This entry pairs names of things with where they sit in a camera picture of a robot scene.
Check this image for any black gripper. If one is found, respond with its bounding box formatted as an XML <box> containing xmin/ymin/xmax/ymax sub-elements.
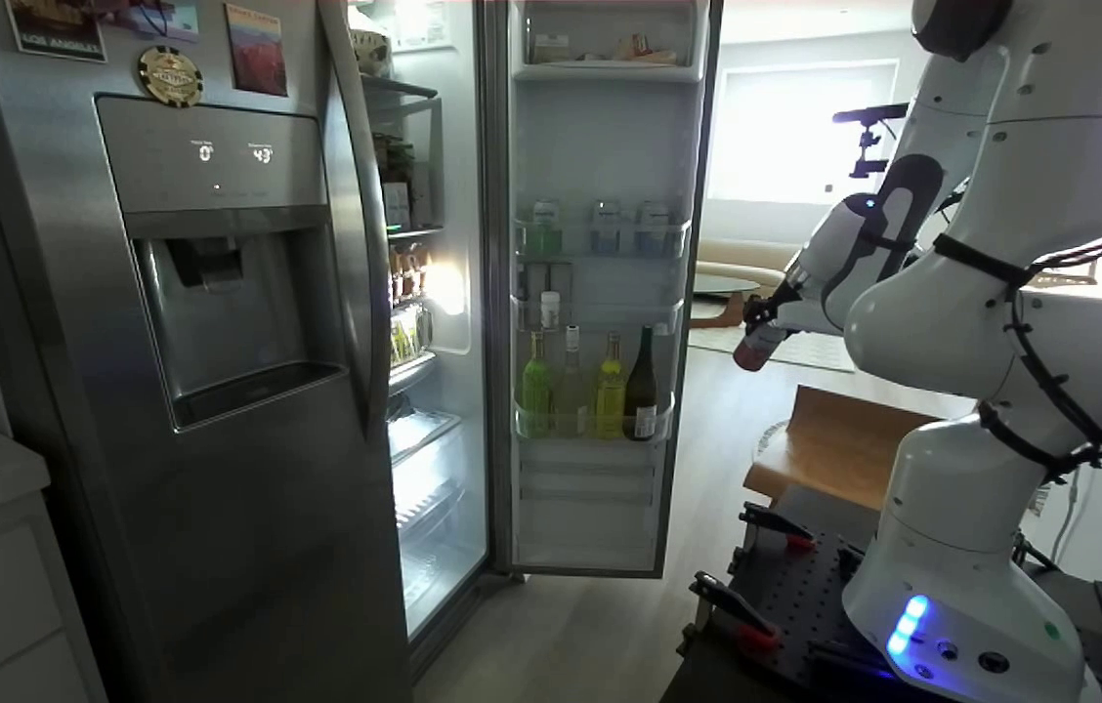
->
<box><xmin>741</xmin><ymin>276</ymin><xmax>819</xmax><ymax>345</ymax></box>

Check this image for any red white soda can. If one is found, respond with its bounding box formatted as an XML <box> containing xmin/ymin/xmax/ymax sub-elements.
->
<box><xmin>731</xmin><ymin>325</ymin><xmax>778</xmax><ymax>373</ymax></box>

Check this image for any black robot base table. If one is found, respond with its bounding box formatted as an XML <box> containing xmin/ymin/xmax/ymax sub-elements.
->
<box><xmin>661</xmin><ymin>483</ymin><xmax>1102</xmax><ymax>703</ymax></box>

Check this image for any refrigerator door with clear bins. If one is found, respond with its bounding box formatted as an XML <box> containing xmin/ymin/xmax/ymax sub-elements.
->
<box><xmin>477</xmin><ymin>0</ymin><xmax>728</xmax><ymax>583</ymax></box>

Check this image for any red picture fridge magnet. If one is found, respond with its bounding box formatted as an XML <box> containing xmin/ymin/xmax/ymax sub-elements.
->
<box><xmin>222</xmin><ymin>0</ymin><xmax>294</xmax><ymax>101</ymax></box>

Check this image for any round gold fridge magnet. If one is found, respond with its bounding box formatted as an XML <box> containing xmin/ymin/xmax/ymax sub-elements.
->
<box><xmin>131</xmin><ymin>44</ymin><xmax>208</xmax><ymax>114</ymax></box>

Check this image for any colourful fridge magnet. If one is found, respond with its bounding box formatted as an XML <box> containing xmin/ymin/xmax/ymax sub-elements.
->
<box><xmin>122</xmin><ymin>0</ymin><xmax>208</xmax><ymax>44</ymax></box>

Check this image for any photo fridge magnet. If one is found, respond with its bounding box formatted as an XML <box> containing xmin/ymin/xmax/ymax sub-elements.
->
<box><xmin>2</xmin><ymin>0</ymin><xmax>108</xmax><ymax>63</ymax></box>

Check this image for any glass coffee table wood base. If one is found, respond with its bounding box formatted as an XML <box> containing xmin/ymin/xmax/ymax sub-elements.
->
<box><xmin>687</xmin><ymin>265</ymin><xmax>760</xmax><ymax>332</ymax></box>

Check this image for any beige sofa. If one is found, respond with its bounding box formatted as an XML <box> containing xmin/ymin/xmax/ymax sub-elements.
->
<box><xmin>691</xmin><ymin>235</ymin><xmax>804</xmax><ymax>299</ymax></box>

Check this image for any clear glass jar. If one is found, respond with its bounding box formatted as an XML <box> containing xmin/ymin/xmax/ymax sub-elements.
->
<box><xmin>634</xmin><ymin>197</ymin><xmax>685</xmax><ymax>256</ymax></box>

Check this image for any dark wine bottle green cap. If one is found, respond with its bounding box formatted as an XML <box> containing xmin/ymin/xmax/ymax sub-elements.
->
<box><xmin>621</xmin><ymin>325</ymin><xmax>662</xmax><ymax>444</ymax></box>

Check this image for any bright window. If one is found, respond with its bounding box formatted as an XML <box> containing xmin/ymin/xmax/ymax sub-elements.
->
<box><xmin>708</xmin><ymin>56</ymin><xmax>919</xmax><ymax>205</ymax></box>

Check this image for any yellow bottle gold neck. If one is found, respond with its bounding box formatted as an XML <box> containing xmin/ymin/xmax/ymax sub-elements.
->
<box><xmin>591</xmin><ymin>337</ymin><xmax>630</xmax><ymax>442</ymax></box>

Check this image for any blue lidded jar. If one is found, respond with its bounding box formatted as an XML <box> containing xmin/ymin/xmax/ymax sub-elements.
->
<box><xmin>582</xmin><ymin>197</ymin><xmax>626</xmax><ymax>256</ymax></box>

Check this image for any clear bottle white cap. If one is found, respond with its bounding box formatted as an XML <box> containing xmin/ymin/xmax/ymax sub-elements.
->
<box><xmin>552</xmin><ymin>325</ymin><xmax>595</xmax><ymax>442</ymax></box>

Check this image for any white capped bottle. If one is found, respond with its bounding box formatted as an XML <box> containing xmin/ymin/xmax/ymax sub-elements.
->
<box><xmin>531</xmin><ymin>265</ymin><xmax>565</xmax><ymax>332</ymax></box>

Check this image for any green jar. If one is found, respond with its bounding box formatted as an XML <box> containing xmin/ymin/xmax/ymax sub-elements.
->
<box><xmin>524</xmin><ymin>197</ymin><xmax>565</xmax><ymax>261</ymax></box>

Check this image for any green glass bottle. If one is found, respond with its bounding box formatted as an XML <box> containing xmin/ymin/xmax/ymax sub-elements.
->
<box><xmin>517</xmin><ymin>328</ymin><xmax>553</xmax><ymax>442</ymax></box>

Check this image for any pale food container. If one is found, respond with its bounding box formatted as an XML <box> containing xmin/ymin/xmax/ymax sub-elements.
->
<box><xmin>388</xmin><ymin>306</ymin><xmax>433</xmax><ymax>367</ymax></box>

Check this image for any amber jar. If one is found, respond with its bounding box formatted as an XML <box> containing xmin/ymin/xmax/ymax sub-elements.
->
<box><xmin>388</xmin><ymin>246</ymin><xmax>431</xmax><ymax>306</ymax></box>

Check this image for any dark jar white label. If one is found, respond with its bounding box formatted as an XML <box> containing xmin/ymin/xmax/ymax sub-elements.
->
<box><xmin>375</xmin><ymin>135</ymin><xmax>416</xmax><ymax>235</ymax></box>

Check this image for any ice water dispenser panel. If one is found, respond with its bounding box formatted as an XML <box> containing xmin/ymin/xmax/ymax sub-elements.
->
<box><xmin>92</xmin><ymin>92</ymin><xmax>349</xmax><ymax>436</ymax></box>

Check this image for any stainless steel refrigerator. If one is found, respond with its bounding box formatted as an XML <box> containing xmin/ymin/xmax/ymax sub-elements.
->
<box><xmin>0</xmin><ymin>0</ymin><xmax>517</xmax><ymax>703</ymax></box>

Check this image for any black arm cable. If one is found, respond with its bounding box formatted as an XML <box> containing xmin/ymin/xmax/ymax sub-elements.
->
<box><xmin>935</xmin><ymin>205</ymin><xmax>1102</xmax><ymax>489</ymax></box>

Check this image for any black clamp red handle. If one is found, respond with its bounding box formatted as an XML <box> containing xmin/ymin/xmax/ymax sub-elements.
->
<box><xmin>737</xmin><ymin>500</ymin><xmax>817</xmax><ymax>559</ymax></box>
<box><xmin>687</xmin><ymin>570</ymin><xmax>784</xmax><ymax>656</ymax></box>

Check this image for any grey refrigerator door handle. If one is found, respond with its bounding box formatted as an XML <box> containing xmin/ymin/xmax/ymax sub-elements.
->
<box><xmin>313</xmin><ymin>0</ymin><xmax>394</xmax><ymax>442</ymax></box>

